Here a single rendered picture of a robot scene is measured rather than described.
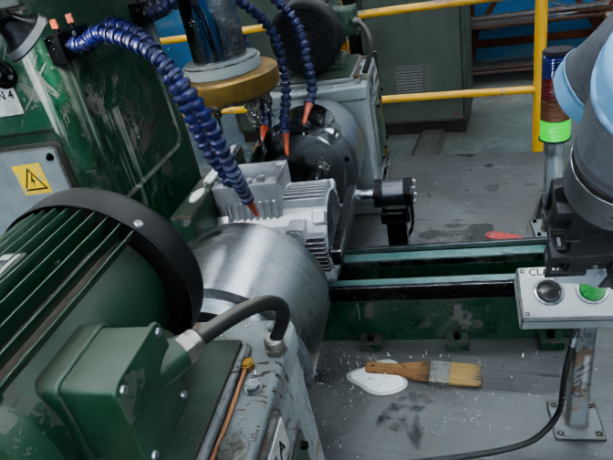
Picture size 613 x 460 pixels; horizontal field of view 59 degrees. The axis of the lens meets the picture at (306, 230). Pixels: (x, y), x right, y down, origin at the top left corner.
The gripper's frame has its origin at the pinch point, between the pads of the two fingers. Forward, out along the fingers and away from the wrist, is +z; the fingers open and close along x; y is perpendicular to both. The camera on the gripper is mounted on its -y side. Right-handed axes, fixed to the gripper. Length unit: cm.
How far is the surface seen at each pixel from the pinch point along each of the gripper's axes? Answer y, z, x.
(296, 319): 35.7, -0.9, 5.0
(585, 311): 0.6, 6.0, 2.7
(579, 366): -0.1, 17.9, 6.9
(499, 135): -24, 268, -205
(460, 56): 0, 227, -244
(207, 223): 57, 12, -17
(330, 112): 40, 31, -53
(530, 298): 6.7, 6.0, 0.9
